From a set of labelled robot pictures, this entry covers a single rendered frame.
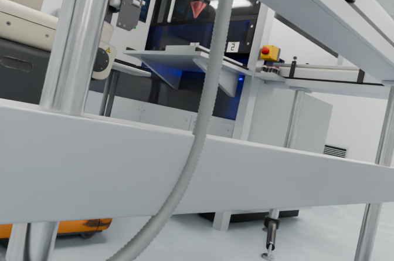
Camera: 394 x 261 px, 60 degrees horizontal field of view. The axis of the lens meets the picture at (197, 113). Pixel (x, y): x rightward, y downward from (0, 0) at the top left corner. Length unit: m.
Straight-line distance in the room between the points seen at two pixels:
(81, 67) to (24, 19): 0.87
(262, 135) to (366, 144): 4.51
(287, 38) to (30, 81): 1.44
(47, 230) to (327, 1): 0.62
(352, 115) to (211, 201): 6.08
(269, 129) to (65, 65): 1.76
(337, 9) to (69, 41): 0.55
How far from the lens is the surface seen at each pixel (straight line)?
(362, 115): 6.52
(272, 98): 2.05
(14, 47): 1.26
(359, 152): 6.46
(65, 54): 0.41
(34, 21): 1.28
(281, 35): 2.08
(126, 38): 2.54
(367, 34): 0.93
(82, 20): 0.42
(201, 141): 0.51
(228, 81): 1.89
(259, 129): 1.99
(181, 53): 1.72
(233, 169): 0.59
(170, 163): 0.49
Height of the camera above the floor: 0.58
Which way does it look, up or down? 1 degrees up
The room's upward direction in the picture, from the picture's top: 12 degrees clockwise
